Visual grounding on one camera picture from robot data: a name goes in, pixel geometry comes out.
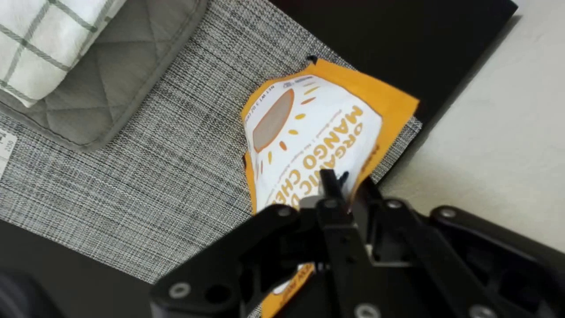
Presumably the grey woven placemat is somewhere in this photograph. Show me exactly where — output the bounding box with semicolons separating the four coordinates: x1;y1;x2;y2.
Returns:
0;0;424;287

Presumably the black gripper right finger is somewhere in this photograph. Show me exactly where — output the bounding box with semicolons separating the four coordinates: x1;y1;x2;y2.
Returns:
351;177;565;318

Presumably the white and orange mango packet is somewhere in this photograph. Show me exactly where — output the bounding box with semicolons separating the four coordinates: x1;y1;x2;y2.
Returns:
238;57;422;318

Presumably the white checkered dish towel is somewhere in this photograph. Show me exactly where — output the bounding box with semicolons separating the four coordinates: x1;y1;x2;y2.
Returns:
0;0;129;112

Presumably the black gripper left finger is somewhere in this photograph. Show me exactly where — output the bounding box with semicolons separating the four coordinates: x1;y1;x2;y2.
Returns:
148;168;379;318

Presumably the white placemat label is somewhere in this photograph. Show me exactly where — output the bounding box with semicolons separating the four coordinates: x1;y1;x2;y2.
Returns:
0;128;19;181

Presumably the grey quilted pot holder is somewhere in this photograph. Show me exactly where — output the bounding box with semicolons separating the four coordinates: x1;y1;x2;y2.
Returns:
0;0;212;151

